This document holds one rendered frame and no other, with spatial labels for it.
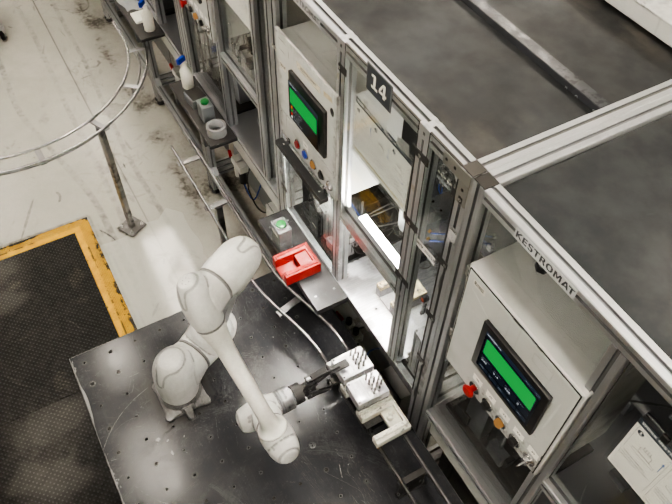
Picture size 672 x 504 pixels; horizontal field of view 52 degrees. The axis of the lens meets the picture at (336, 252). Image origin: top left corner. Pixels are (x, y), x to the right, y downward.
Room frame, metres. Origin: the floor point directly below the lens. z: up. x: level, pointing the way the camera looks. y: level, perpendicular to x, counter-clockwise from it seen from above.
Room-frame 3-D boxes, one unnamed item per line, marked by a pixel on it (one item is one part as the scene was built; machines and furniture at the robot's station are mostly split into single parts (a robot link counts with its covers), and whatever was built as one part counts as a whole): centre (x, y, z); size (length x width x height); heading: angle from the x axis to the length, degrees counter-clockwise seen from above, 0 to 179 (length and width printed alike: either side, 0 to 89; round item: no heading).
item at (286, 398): (1.12, 0.17, 0.90); 0.09 x 0.06 x 0.09; 30
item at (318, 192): (1.82, 0.13, 1.37); 0.36 x 0.04 x 0.04; 31
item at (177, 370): (1.25, 0.59, 0.85); 0.18 x 0.16 x 0.22; 149
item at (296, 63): (1.89, 0.01, 1.60); 0.42 x 0.29 x 0.46; 31
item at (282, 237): (1.83, 0.22, 0.97); 0.08 x 0.08 x 0.12; 31
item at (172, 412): (1.22, 0.58, 0.71); 0.22 x 0.18 x 0.06; 31
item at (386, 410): (1.16, -0.13, 0.84); 0.36 x 0.14 x 0.10; 31
